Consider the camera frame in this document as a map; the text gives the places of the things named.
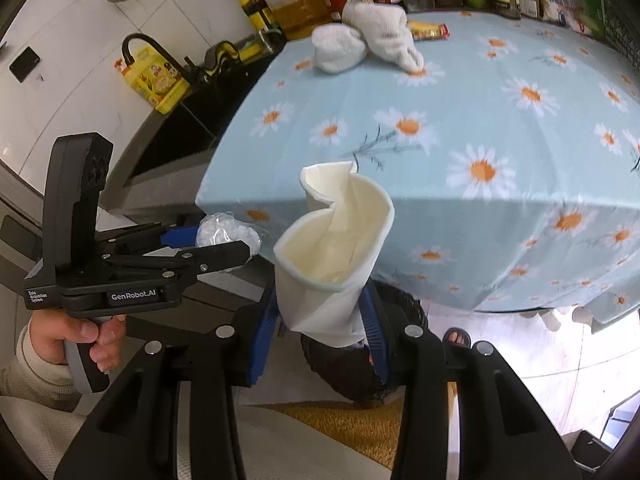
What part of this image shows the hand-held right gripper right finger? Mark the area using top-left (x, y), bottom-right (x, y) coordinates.
top-left (357, 286), bottom-right (583, 480)

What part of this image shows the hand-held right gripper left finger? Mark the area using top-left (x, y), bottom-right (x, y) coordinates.
top-left (54, 284), bottom-right (281, 480)

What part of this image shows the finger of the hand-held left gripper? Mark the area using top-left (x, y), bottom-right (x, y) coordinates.
top-left (101, 239), bottom-right (252, 292)
top-left (95, 221), bottom-right (201, 257)

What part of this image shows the white paper ball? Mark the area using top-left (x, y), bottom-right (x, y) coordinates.
top-left (196, 212), bottom-right (263, 275)

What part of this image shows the black woven trash bin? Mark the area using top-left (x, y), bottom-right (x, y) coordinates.
top-left (300, 280), bottom-right (431, 403)

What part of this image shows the crushed white paper cup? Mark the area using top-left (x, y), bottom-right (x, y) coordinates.
top-left (273, 161), bottom-right (395, 350)

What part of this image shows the person's left forearm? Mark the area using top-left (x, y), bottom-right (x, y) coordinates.
top-left (0, 327), bottom-right (81, 413)

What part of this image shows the person's left hand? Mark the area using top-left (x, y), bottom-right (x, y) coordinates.
top-left (29, 309), bottom-right (127, 374)

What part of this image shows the dark blue slipper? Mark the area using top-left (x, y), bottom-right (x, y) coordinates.
top-left (442, 327), bottom-right (473, 348)

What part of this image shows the black sink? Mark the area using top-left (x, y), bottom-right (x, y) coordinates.
top-left (127, 67), bottom-right (266, 178)

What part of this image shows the yellow dish soap bottle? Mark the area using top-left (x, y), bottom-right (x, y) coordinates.
top-left (116, 45), bottom-right (192, 115)

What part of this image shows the black faucet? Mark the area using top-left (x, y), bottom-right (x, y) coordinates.
top-left (121, 33), bottom-right (211, 91)

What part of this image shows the black and yellow cloth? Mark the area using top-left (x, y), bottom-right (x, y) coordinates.
top-left (202, 40), bottom-right (241, 73)

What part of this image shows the yellow green sponge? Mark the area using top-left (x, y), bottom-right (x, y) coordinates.
top-left (237, 35), bottom-right (266, 61)

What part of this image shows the floral blue tablecloth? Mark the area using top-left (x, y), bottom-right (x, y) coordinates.
top-left (195, 7), bottom-right (640, 326)

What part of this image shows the rolled white sock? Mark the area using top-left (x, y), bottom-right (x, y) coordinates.
top-left (311, 24), bottom-right (368, 73)

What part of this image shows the clear cooking oil jug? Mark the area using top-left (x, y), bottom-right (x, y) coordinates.
top-left (245, 0), bottom-right (333, 41)

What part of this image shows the long white sock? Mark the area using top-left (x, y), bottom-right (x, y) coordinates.
top-left (341, 1), bottom-right (426, 73)

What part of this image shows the yellow and red wrapper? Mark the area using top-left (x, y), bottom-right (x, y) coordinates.
top-left (407, 20), bottom-right (451, 41)

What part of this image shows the black wall switch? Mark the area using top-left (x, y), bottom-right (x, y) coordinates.
top-left (9, 46), bottom-right (41, 83)

